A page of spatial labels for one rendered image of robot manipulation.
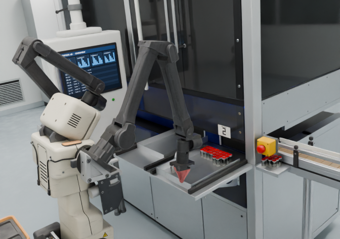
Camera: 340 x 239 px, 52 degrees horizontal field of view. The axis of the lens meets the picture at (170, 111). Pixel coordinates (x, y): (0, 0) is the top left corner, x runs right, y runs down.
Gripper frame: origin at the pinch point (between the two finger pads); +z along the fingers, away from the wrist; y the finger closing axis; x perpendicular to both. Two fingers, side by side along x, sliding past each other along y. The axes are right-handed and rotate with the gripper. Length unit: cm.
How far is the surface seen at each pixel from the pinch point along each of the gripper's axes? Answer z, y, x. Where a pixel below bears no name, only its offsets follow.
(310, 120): -14, 115, 1
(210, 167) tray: -0.7, 22.7, 3.5
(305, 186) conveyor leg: 5, 54, -32
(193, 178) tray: 1.6, 9.3, 1.9
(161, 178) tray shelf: 3.5, -0.9, 13.8
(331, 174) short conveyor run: -7, 48, -46
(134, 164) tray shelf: 3.3, -0.8, 37.3
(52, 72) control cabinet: -42, -24, 90
